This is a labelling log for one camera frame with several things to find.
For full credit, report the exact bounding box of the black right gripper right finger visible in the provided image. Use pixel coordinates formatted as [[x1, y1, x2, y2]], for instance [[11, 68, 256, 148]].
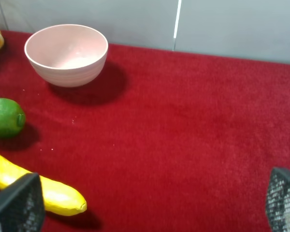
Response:
[[265, 167, 290, 232]]

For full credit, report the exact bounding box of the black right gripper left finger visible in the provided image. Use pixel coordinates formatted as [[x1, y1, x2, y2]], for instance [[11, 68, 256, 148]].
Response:
[[0, 173, 45, 232]]

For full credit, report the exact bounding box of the yellow banana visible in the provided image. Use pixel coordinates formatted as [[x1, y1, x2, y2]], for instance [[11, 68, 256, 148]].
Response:
[[0, 155, 87, 216]]

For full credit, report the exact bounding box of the green lime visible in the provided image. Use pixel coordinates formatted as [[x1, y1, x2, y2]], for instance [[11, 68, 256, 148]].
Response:
[[0, 98, 26, 138]]

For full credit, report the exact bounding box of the red tablecloth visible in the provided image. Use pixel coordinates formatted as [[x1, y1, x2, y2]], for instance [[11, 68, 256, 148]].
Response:
[[0, 31, 290, 232]]

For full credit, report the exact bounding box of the pink bowl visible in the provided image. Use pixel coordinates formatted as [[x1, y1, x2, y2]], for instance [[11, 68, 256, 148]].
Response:
[[24, 24, 109, 87]]

